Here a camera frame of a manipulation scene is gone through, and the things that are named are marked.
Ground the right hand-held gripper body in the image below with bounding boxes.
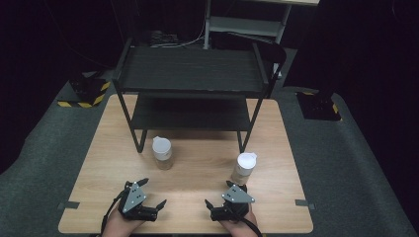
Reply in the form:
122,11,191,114
209,184,257,222

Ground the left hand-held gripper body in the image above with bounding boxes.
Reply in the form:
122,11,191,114
117,181,159,222

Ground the white cup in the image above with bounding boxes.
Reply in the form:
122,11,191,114
151,135,174,171
230,151,259,186

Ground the black two-tier metal rack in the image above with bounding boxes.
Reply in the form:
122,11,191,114
112,37,287,154

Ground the person's right hand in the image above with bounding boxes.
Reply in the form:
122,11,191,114
218,203,260,237

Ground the person's left hand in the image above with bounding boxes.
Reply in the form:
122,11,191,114
101,207,146,237

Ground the grey tape strip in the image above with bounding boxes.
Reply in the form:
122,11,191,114
293,198,317,211
56,200,81,211

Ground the black stand base, striped tape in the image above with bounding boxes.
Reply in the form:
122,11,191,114
56,72,112,110
295,90,343,122

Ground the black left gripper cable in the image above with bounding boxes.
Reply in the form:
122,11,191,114
100,190,128,237

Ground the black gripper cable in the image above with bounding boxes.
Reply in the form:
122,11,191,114
100,190,128,237
230,210,265,237

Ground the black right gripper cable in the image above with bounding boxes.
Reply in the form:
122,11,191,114
230,210,265,237

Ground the bundle of floor cables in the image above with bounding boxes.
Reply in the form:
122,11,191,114
148,29,206,49

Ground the grey metal stand frame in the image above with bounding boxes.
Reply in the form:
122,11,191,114
202,0,321,51

